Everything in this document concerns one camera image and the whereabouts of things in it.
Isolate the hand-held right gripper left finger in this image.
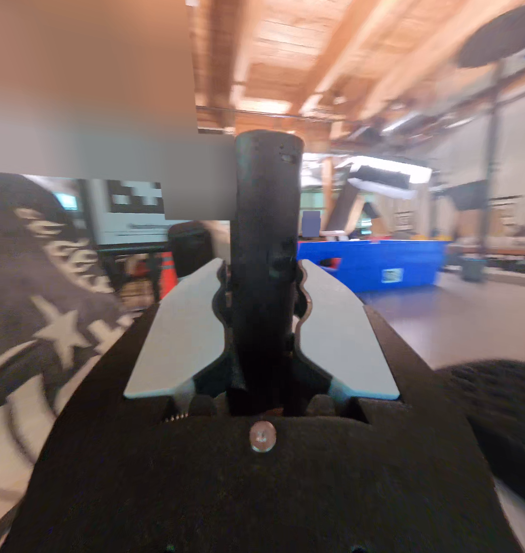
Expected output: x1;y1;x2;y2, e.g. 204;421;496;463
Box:
123;258;227;410

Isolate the orange traffic cone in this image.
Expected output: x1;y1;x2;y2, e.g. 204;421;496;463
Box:
159;252;179;300

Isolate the black foam pad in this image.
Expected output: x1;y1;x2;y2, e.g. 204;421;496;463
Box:
435;359;525;510

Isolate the studio light panel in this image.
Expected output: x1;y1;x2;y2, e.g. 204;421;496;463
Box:
347;156;433;200

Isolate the black panel with pale edge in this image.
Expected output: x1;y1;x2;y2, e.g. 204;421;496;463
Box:
325;183;362;236

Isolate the black framed marker sign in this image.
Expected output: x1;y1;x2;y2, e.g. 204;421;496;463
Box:
78;178;231;299

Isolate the black remote control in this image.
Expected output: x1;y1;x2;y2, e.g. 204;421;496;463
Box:
227;130;305;416

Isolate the black disc floor stand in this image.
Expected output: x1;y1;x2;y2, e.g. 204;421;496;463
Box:
456;4;525;257

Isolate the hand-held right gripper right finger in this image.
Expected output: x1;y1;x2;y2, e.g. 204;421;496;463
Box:
295;259;400;400

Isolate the blue plastic storage bin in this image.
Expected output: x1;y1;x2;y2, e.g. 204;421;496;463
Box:
297;240;448;293

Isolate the small black device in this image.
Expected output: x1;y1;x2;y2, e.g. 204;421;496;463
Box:
460;256;486;282

